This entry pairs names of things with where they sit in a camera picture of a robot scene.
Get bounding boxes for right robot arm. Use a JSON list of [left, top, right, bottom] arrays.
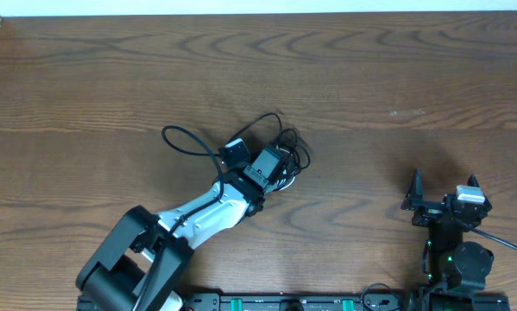
[[400, 169, 494, 310]]

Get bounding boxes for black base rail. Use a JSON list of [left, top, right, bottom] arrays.
[[161, 292, 510, 311]]

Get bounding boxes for clear tape scrap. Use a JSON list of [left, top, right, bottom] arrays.
[[389, 109, 426, 117]]

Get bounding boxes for black left camera cable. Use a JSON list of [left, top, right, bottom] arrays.
[[130, 124, 225, 311]]

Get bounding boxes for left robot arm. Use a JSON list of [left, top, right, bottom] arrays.
[[76, 139, 291, 310]]

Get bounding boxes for black camera cable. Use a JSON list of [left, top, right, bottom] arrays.
[[130, 124, 225, 311], [450, 206, 517, 311]]

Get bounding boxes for black right camera cable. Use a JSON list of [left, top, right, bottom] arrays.
[[450, 206, 517, 311]]

